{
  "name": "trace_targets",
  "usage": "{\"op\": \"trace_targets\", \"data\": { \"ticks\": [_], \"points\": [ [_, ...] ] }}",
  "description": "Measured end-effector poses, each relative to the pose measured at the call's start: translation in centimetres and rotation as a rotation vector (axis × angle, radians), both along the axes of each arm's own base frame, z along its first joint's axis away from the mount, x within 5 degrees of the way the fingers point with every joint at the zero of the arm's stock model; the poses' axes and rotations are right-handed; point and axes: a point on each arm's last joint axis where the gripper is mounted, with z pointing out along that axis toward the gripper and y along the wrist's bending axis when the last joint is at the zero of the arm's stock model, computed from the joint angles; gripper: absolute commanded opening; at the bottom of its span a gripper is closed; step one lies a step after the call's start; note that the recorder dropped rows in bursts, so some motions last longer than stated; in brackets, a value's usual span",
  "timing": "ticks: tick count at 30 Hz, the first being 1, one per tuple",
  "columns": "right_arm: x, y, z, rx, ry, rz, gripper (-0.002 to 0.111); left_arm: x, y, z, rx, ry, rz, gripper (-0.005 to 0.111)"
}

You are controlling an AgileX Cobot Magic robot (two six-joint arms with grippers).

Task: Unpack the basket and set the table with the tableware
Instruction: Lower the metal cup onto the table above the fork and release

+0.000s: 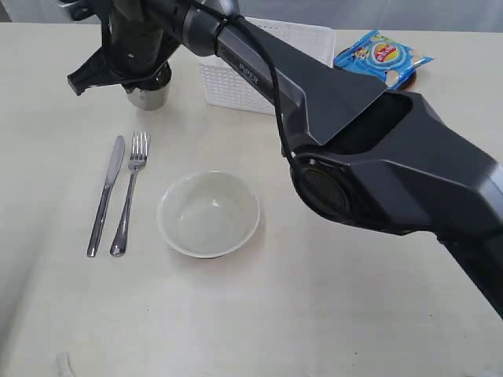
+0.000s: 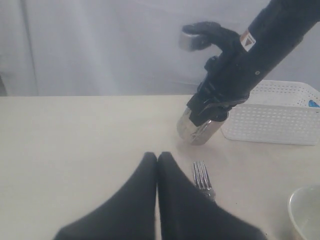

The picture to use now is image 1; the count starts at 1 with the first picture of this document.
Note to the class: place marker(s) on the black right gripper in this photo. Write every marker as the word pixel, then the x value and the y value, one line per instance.
pixel 137 39

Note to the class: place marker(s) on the silver metal cup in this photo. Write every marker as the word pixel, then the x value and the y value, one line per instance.
pixel 151 95

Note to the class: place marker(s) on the silver metal fork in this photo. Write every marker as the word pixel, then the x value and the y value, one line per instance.
pixel 138 158

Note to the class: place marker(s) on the silver table knife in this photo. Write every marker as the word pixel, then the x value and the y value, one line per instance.
pixel 114 166

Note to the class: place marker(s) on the grey ceramic bowl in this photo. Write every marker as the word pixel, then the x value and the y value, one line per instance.
pixel 208 214

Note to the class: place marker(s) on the blue chips bag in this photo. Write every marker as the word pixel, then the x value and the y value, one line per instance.
pixel 377 55

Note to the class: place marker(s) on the brown round plate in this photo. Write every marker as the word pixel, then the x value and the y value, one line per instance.
pixel 408 80

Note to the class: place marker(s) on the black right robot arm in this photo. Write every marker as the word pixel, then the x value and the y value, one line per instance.
pixel 360 154

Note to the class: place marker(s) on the white perforated plastic basket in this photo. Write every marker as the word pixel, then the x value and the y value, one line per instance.
pixel 223 87

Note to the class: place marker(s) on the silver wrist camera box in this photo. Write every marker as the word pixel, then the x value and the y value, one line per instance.
pixel 77 10

